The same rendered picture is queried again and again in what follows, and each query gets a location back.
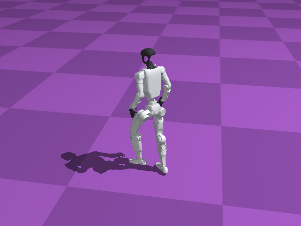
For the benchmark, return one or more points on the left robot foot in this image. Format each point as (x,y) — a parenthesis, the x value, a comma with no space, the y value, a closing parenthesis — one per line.
(136,161)

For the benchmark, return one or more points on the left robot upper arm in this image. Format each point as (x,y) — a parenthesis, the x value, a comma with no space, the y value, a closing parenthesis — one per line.
(139,76)

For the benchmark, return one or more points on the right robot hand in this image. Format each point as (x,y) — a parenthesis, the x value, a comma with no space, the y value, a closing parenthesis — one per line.
(159,101)

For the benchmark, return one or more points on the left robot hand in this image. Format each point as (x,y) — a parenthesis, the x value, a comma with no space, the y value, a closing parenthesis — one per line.
(132,112)

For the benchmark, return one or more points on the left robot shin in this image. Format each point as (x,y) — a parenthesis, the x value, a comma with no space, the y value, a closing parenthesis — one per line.
(137,146)

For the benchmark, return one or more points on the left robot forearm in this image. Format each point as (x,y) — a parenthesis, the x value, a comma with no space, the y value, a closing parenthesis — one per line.
(135,102)

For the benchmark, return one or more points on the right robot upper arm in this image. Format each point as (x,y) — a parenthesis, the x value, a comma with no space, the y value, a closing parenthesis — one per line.
(165,78)

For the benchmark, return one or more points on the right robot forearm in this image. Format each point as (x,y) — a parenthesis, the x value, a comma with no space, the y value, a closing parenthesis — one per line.
(165,95)

